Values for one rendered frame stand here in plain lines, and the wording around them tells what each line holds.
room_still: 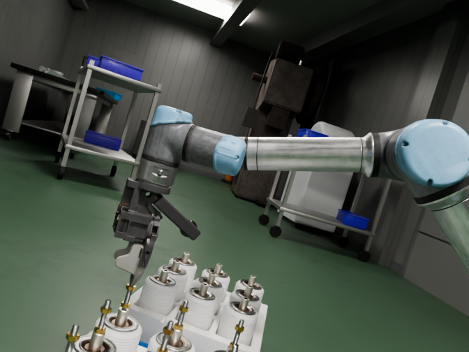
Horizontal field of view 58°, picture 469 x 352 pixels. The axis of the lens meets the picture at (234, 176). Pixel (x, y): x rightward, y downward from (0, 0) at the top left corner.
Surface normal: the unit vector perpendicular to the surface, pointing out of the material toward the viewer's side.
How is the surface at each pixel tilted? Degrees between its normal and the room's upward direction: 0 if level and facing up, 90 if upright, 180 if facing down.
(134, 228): 90
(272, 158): 110
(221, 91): 90
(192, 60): 90
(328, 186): 90
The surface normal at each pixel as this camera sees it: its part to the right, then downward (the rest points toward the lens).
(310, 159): -0.14, 0.36
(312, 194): 0.25, 0.13
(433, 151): -0.21, -0.10
